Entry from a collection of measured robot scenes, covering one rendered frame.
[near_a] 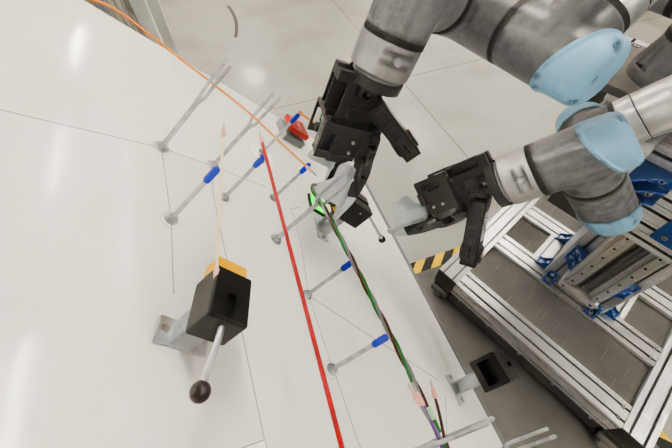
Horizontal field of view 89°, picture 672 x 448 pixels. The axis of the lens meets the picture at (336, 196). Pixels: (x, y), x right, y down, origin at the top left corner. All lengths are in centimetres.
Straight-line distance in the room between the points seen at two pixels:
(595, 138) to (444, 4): 24
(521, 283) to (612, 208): 115
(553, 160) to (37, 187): 54
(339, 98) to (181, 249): 25
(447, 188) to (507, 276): 118
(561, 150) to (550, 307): 125
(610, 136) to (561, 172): 6
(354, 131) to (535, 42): 21
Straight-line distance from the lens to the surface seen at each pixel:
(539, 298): 170
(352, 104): 45
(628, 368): 177
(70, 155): 41
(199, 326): 28
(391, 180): 211
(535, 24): 43
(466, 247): 57
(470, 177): 55
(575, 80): 41
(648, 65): 100
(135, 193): 40
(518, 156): 53
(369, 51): 41
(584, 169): 52
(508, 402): 175
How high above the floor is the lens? 159
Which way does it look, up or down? 53 degrees down
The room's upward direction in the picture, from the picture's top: straight up
